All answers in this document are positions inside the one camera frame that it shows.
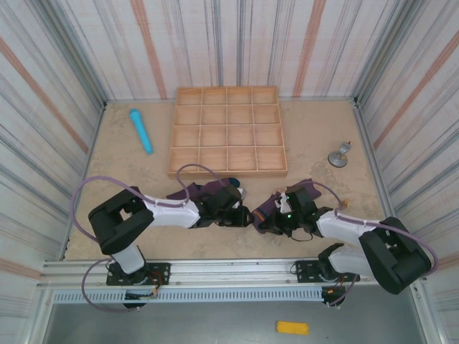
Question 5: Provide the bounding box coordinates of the purple knitted sock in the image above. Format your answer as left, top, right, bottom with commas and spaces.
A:
252, 180, 323, 230
165, 176, 249, 202

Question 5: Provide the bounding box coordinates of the wooden compartment tray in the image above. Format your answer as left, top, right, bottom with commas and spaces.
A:
167, 85, 289, 179

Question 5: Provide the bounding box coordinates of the light blue cylinder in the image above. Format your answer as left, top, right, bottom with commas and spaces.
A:
128, 108, 155, 156

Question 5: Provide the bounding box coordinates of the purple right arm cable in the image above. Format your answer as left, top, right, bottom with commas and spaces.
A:
285, 181, 441, 308

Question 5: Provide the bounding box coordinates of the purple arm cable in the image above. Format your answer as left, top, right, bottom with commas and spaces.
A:
72, 163, 232, 312
285, 181, 441, 308

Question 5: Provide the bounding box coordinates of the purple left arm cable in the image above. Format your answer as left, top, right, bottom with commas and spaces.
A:
72, 163, 232, 312

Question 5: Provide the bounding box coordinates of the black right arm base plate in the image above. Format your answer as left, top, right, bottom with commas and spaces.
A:
293, 260, 361, 286

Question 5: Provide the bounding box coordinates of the aluminium mounting rail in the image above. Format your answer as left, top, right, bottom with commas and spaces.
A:
41, 258, 377, 291

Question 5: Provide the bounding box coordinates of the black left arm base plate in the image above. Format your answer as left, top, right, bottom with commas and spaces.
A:
106, 262, 171, 287

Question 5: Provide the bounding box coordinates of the white slotted cable duct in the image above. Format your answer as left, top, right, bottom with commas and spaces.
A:
52, 288, 326, 305

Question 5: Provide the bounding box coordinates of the aluminium frame bar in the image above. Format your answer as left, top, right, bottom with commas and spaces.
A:
59, 101, 108, 262
353, 98, 399, 236

